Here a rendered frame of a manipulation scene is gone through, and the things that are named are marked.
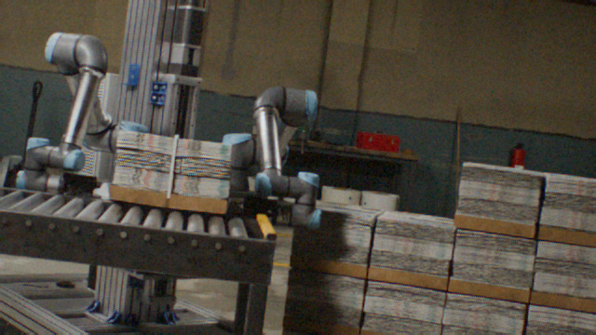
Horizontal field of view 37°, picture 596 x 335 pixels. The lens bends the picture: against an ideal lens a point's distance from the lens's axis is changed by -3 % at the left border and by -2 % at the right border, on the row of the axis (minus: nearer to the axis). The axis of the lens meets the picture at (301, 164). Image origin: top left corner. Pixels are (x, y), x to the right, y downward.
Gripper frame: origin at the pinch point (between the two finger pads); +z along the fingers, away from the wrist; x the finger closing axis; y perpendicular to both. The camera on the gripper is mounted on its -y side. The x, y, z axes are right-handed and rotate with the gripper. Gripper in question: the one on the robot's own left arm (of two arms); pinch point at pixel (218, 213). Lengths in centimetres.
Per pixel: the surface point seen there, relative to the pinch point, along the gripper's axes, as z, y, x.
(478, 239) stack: -91, 1, 8
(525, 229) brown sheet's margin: -106, 7, 15
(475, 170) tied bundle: -87, 25, 10
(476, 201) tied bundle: -89, 15, 9
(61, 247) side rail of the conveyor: 44, -13, 67
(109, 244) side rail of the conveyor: 31, -11, 67
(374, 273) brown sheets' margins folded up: -58, -15, -4
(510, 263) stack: -103, -6, 12
